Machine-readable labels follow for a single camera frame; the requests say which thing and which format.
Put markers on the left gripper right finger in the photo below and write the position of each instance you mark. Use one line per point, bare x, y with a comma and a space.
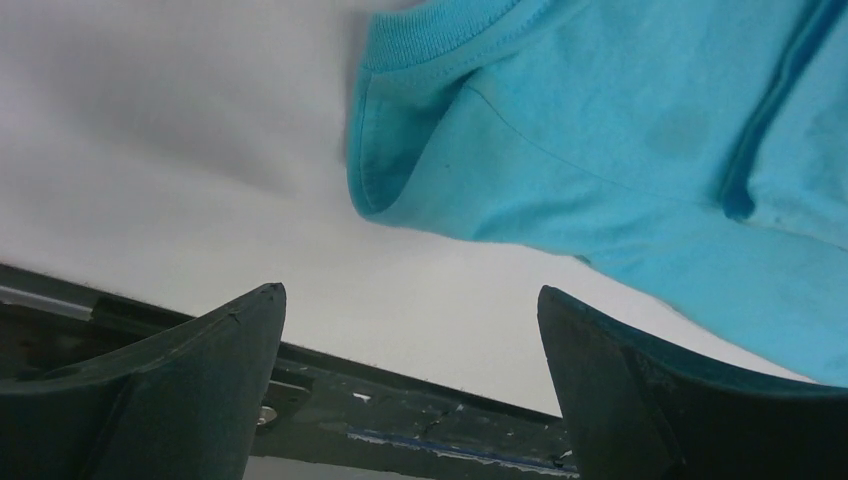
639, 407

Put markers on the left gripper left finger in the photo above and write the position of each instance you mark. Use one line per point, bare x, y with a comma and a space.
79, 401

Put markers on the turquoise t shirt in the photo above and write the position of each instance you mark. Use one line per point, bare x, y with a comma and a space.
695, 151

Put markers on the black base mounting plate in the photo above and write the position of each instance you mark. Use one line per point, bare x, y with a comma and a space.
321, 411

